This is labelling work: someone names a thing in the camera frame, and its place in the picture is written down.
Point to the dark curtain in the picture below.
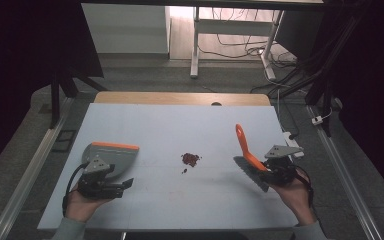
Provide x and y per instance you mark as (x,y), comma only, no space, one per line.
(20,60)
(376,83)

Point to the pile of red beans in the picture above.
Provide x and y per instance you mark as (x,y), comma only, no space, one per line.
(190,159)

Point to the orange brush with grey bristles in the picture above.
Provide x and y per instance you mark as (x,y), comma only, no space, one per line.
(248,156)

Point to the small white adapter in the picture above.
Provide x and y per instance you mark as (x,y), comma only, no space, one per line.
(317,120)

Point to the black floor frame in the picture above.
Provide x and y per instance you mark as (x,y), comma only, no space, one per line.
(64,140)

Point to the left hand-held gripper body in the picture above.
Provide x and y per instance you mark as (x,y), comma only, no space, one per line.
(95,185)

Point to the black metal stand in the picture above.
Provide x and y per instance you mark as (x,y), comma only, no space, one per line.
(326,66)
(55,100)

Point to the wooden table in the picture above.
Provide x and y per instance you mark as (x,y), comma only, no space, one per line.
(180,98)

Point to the black plug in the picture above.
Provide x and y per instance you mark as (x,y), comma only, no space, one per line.
(293,136)

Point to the white desk frame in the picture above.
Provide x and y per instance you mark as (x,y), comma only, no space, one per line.
(233,27)

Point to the aluminium rail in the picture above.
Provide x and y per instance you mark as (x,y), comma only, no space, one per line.
(343,180)
(26,176)

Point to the grey dustpan with orange edge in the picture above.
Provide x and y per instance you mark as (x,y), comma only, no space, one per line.
(116,158)

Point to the person's left hand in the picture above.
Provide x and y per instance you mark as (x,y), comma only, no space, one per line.
(80,206)

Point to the white foam board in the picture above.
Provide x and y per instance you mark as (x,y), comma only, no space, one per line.
(180,133)

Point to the white cabinet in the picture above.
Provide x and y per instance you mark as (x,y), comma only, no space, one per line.
(126,28)

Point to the white power strip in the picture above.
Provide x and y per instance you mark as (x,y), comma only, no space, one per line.
(291,141)

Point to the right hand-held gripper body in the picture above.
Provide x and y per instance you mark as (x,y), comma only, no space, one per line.
(280,166)

